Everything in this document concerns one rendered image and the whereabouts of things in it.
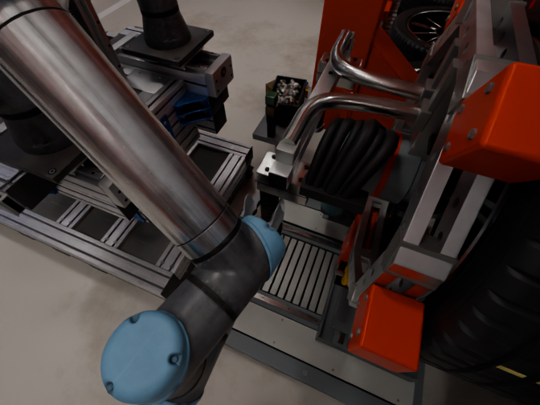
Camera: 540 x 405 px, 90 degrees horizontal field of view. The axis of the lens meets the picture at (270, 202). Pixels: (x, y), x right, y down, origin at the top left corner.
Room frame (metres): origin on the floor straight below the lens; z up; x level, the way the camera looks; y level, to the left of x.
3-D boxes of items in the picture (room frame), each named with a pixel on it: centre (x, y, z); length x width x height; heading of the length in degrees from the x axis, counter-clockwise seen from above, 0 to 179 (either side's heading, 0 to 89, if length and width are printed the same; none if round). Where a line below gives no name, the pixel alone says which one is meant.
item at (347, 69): (0.49, -0.21, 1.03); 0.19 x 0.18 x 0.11; 67
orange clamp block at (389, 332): (0.06, -0.16, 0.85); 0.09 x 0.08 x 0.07; 157
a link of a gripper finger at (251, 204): (0.27, 0.04, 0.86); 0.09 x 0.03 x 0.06; 166
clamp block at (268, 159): (0.28, -0.03, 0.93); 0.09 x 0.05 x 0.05; 67
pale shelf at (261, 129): (1.07, -0.08, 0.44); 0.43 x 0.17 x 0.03; 157
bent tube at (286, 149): (0.31, -0.13, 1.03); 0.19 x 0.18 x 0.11; 67
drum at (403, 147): (0.38, -0.22, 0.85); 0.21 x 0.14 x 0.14; 67
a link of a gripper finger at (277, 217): (0.25, -0.01, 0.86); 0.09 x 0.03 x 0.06; 149
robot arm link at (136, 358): (0.03, 0.10, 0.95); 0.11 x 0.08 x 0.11; 142
